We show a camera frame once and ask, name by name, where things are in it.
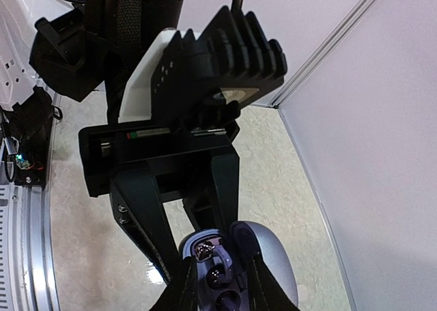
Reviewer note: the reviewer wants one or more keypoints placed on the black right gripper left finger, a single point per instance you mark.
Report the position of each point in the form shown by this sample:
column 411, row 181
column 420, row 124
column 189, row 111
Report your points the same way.
column 181, row 293

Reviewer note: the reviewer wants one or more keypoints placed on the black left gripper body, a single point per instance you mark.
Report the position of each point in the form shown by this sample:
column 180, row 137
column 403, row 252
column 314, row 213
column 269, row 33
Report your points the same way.
column 180, row 162

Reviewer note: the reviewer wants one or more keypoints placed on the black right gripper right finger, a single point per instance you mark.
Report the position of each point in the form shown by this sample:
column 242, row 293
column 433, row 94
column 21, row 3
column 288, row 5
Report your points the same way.
column 264, row 291

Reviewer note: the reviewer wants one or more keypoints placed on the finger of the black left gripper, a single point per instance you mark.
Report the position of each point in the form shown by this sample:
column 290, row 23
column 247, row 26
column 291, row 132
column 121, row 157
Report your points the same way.
column 138, row 210
column 225, row 171

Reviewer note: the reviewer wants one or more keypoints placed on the blue earbud charging case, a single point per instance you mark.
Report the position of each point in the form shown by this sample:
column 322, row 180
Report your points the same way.
column 221, row 259

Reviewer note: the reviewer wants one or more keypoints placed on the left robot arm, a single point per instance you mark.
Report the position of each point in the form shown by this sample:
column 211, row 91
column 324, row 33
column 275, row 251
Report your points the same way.
column 102, row 41

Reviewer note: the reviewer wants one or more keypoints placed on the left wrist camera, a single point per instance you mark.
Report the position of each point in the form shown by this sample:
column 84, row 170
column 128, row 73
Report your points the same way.
column 203, row 80

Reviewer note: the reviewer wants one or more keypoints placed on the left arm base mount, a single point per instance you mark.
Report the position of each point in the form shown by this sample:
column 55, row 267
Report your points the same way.
column 26, row 132

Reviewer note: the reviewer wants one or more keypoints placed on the aluminium front rail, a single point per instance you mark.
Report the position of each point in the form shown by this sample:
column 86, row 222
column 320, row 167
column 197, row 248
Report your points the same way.
column 27, row 270

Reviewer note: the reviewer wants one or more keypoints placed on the left aluminium corner post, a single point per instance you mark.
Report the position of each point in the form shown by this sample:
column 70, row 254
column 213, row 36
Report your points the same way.
column 328, row 45

